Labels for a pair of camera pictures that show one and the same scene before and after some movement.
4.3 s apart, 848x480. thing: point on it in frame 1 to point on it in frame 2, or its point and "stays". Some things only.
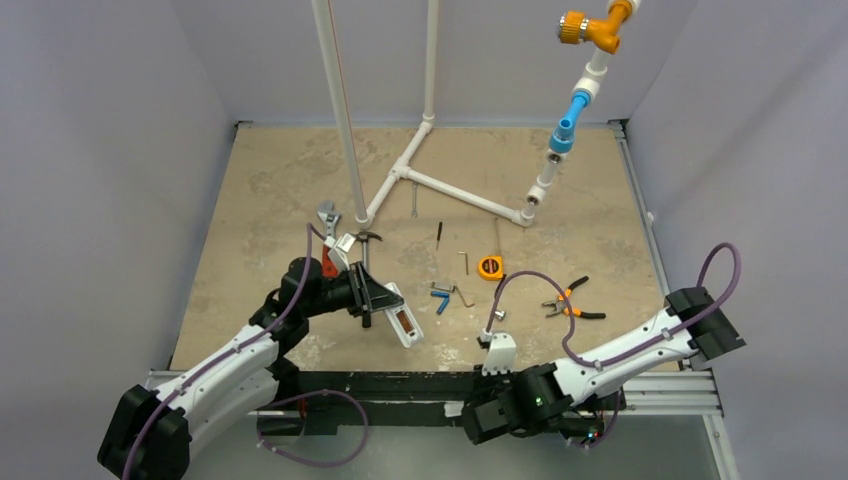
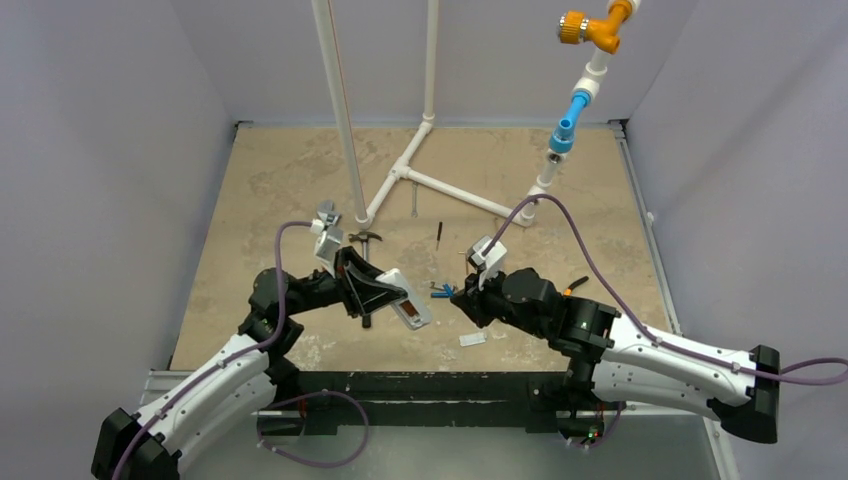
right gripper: (488, 382) to (477, 297)
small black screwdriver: (440, 225) stays
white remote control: (404, 321) to (411, 310)
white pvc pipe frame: (589, 87) stays
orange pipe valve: (574, 27) stays
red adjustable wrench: (329, 218) stays
